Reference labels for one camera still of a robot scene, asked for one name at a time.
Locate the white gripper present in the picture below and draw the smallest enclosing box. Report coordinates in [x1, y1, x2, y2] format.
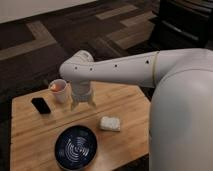
[71, 81, 96, 111]

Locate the black eraser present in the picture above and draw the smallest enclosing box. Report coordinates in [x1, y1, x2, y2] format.
[31, 97, 51, 114]

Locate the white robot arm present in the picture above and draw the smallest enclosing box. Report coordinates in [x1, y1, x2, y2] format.
[59, 48, 213, 171]

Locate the white sponge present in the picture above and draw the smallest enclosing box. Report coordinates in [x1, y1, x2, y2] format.
[100, 116, 121, 131]

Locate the white cup with orange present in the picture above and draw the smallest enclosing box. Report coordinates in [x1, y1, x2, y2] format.
[49, 79, 69, 103]

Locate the dark blue patterned plate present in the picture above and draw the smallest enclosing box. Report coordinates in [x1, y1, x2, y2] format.
[54, 125, 98, 171]

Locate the black office chair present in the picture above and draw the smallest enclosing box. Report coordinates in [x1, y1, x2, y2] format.
[149, 0, 213, 50]

